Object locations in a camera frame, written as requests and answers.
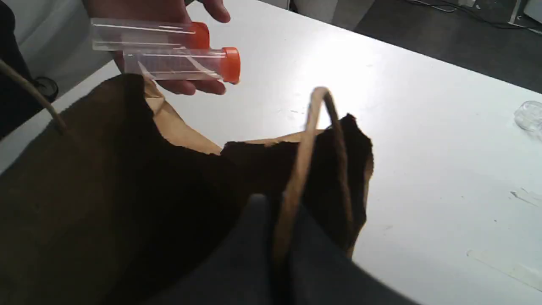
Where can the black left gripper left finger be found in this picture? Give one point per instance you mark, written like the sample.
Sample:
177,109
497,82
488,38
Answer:
237,273

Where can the brown paper bag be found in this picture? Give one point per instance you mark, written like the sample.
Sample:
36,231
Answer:
127,197

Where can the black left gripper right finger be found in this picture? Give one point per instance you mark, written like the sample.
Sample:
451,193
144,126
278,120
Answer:
321,274

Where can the clear plastic container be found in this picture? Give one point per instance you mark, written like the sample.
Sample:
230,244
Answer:
529,116

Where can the orange capped clear tube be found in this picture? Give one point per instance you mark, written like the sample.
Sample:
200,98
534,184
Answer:
185,64
125,34

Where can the person in dark clothes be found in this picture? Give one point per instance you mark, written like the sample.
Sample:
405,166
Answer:
16,104

